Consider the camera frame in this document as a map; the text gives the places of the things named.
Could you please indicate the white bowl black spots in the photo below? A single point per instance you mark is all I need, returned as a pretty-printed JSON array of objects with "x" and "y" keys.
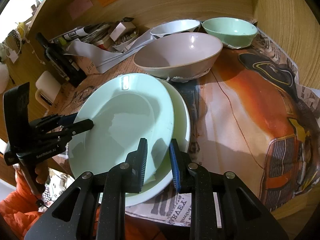
[{"x": 173, "y": 27}]

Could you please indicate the wooden shelf board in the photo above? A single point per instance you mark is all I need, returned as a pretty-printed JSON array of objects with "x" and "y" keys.
[{"x": 42, "y": 12}]

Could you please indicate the person's left hand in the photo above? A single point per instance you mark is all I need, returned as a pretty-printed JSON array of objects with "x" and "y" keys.
[{"x": 42, "y": 172}]

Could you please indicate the dark wine bottle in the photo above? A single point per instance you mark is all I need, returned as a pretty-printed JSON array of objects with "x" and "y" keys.
[{"x": 65, "y": 64}]

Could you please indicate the cream plastic mug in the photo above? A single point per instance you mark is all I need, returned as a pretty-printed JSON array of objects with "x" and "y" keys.
[{"x": 47, "y": 89}]

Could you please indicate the white paper sheet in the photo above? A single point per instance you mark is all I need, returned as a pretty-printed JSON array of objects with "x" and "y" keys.
[{"x": 105, "y": 60}]

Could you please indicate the stack of newspapers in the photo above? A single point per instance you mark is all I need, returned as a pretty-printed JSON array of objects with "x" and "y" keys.
[{"x": 84, "y": 34}]

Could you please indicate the small dish with trinkets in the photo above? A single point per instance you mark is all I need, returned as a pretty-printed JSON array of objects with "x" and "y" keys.
[{"x": 125, "y": 42}]

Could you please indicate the mint green plate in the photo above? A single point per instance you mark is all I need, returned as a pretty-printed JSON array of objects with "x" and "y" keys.
[{"x": 123, "y": 110}]

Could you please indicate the pink sticky note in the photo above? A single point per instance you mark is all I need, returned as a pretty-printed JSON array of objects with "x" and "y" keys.
[{"x": 78, "y": 7}]

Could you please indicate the pinkish grey bowl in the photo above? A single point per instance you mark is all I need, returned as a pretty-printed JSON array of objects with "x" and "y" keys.
[{"x": 179, "y": 57}]

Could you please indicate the orange sleeve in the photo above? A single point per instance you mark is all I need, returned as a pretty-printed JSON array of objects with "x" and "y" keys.
[{"x": 19, "y": 211}]

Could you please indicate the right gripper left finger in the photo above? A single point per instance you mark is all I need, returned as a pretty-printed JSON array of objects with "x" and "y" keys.
[{"x": 93, "y": 207}]

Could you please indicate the printed newspaper table cover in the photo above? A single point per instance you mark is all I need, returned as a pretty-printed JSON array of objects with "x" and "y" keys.
[{"x": 247, "y": 115}]

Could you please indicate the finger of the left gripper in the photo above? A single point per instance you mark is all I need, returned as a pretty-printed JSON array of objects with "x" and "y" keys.
[
  {"x": 69, "y": 130},
  {"x": 54, "y": 120}
]

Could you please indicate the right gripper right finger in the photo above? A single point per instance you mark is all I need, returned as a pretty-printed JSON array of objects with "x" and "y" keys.
[{"x": 222, "y": 206}]

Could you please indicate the small mint green bowl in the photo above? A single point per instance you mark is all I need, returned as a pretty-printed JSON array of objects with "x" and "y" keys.
[{"x": 232, "y": 32}]

